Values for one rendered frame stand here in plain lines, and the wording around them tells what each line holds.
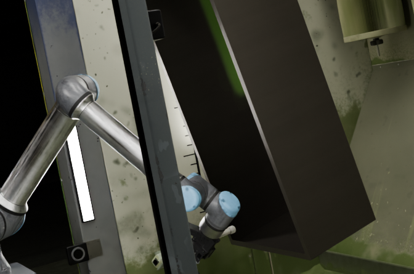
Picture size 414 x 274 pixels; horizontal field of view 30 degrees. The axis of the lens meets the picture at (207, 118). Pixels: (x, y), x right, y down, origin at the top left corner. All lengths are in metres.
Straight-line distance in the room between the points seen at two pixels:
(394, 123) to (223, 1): 1.68
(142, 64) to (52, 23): 2.00
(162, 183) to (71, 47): 2.05
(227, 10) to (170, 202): 1.19
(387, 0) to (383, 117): 0.66
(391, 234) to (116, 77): 1.55
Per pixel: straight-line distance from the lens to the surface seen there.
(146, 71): 1.76
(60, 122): 2.89
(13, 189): 3.00
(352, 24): 4.08
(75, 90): 2.73
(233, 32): 2.82
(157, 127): 1.76
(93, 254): 3.78
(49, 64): 3.71
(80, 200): 3.71
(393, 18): 4.08
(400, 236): 3.89
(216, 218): 2.78
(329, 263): 4.29
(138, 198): 3.83
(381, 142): 4.25
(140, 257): 3.86
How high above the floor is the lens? 1.21
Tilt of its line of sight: 3 degrees down
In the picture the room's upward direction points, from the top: 11 degrees counter-clockwise
